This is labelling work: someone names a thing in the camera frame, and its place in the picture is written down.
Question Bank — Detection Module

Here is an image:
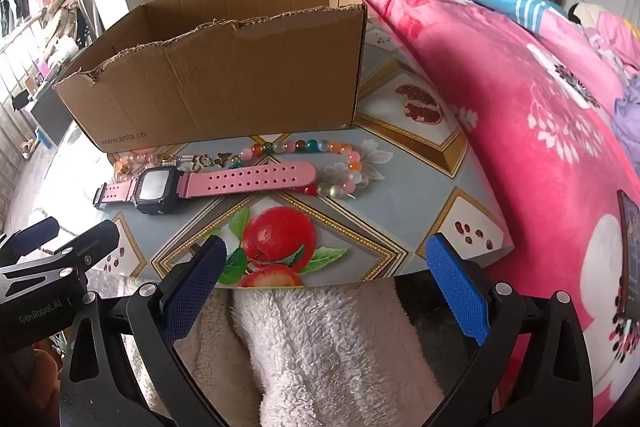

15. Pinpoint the grey board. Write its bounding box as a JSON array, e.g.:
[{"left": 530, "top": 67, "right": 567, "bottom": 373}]
[{"left": 30, "top": 84, "right": 76, "bottom": 142}]

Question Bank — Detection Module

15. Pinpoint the pink floral blanket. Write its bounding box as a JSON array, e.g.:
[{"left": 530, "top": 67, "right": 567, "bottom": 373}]
[{"left": 330, "top": 0, "right": 640, "bottom": 427}]

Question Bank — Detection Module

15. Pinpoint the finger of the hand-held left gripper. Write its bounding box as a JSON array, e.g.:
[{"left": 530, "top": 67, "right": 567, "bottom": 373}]
[
  {"left": 0, "top": 217, "right": 60, "bottom": 264},
  {"left": 52, "top": 221, "right": 121, "bottom": 269}
]

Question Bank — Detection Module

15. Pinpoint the white fluffy garment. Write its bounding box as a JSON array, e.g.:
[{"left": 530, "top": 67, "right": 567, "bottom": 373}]
[{"left": 115, "top": 277, "right": 446, "bottom": 427}]

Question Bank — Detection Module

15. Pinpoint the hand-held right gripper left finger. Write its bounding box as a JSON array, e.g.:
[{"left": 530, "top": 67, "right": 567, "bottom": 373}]
[{"left": 59, "top": 234, "right": 228, "bottom": 427}]

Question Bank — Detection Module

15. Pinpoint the multicoloured bead bracelet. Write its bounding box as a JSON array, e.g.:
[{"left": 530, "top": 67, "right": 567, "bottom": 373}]
[{"left": 240, "top": 138, "right": 363, "bottom": 198}]

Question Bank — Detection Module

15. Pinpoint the dark smartphone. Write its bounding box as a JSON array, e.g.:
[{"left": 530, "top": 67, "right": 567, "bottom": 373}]
[{"left": 616, "top": 189, "right": 640, "bottom": 323}]

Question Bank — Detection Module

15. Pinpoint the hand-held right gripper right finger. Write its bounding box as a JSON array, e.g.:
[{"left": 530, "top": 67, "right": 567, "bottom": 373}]
[{"left": 425, "top": 233, "right": 596, "bottom": 427}]

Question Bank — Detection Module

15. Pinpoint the pink orange bead bracelet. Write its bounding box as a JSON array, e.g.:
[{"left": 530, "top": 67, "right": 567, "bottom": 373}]
[{"left": 112, "top": 149, "right": 173, "bottom": 182}]

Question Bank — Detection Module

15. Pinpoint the pink strap digital watch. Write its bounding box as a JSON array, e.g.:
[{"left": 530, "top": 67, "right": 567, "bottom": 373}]
[{"left": 94, "top": 161, "right": 317, "bottom": 217}]

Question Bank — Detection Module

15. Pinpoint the beige woven bag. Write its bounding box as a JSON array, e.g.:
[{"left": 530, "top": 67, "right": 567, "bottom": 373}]
[{"left": 42, "top": 0, "right": 96, "bottom": 42}]

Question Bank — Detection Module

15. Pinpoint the purple cloth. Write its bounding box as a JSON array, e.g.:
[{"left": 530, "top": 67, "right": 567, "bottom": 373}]
[{"left": 610, "top": 74, "right": 640, "bottom": 168}]

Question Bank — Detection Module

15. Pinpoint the dark hanging garment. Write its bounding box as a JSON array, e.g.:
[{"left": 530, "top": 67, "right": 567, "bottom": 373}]
[{"left": 0, "top": 0, "right": 31, "bottom": 38}]

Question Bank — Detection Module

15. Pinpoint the gold charm bracelet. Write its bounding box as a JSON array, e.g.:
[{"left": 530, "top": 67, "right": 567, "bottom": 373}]
[{"left": 150, "top": 150, "right": 246, "bottom": 172}]

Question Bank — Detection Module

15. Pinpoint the brown cardboard box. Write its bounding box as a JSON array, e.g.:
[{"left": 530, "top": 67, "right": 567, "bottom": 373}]
[{"left": 52, "top": 0, "right": 368, "bottom": 154}]

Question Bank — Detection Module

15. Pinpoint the metal window railing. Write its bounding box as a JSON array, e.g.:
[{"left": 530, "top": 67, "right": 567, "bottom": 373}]
[{"left": 0, "top": 7, "right": 101, "bottom": 208}]

